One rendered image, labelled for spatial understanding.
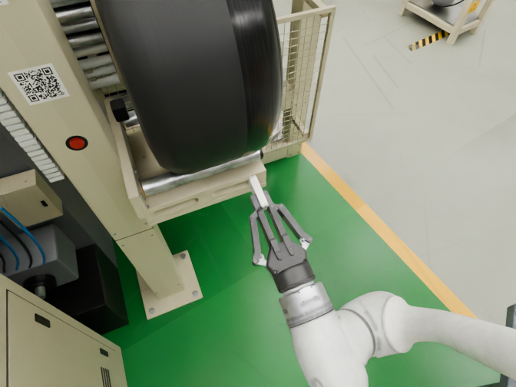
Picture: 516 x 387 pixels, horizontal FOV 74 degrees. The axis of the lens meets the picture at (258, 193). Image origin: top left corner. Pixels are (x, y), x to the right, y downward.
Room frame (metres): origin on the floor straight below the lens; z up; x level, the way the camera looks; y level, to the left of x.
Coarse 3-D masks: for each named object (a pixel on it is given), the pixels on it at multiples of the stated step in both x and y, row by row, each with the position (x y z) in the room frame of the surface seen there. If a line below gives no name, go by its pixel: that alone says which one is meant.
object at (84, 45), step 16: (48, 0) 0.93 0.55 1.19; (64, 0) 0.94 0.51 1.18; (80, 0) 0.95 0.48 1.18; (64, 16) 0.92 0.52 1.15; (80, 16) 0.94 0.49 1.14; (96, 16) 0.95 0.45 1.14; (64, 32) 0.93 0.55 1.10; (80, 32) 1.05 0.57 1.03; (96, 32) 0.96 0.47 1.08; (80, 48) 0.94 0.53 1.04; (96, 48) 0.95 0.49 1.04; (80, 64) 0.92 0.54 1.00; (96, 64) 0.93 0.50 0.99; (112, 64) 0.97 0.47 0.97; (112, 80) 0.95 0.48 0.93
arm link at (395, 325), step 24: (360, 312) 0.19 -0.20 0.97; (384, 312) 0.18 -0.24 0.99; (408, 312) 0.18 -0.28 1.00; (432, 312) 0.17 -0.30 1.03; (384, 336) 0.14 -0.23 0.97; (408, 336) 0.14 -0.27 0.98; (432, 336) 0.13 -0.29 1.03; (456, 336) 0.12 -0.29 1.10; (480, 336) 0.10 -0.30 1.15; (504, 336) 0.10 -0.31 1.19; (480, 360) 0.08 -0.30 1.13; (504, 360) 0.07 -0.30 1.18
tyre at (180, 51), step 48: (96, 0) 0.59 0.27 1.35; (144, 0) 0.54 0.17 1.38; (192, 0) 0.55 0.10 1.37; (240, 0) 0.57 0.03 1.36; (144, 48) 0.49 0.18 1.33; (192, 48) 0.51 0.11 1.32; (240, 48) 0.53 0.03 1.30; (144, 96) 0.47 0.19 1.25; (192, 96) 0.47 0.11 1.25; (240, 96) 0.50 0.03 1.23; (192, 144) 0.45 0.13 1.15; (240, 144) 0.50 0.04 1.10
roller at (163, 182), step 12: (252, 156) 0.63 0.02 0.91; (216, 168) 0.59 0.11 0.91; (228, 168) 0.60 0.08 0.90; (144, 180) 0.54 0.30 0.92; (156, 180) 0.54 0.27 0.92; (168, 180) 0.54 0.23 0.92; (180, 180) 0.55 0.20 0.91; (192, 180) 0.56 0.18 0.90; (144, 192) 0.51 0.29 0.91; (156, 192) 0.52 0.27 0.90
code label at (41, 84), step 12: (12, 72) 0.53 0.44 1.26; (24, 72) 0.54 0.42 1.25; (36, 72) 0.54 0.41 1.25; (48, 72) 0.55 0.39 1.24; (24, 84) 0.53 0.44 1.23; (36, 84) 0.54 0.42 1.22; (48, 84) 0.55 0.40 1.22; (60, 84) 0.55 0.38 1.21; (24, 96) 0.53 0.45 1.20; (36, 96) 0.53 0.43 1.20; (48, 96) 0.54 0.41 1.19; (60, 96) 0.55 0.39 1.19
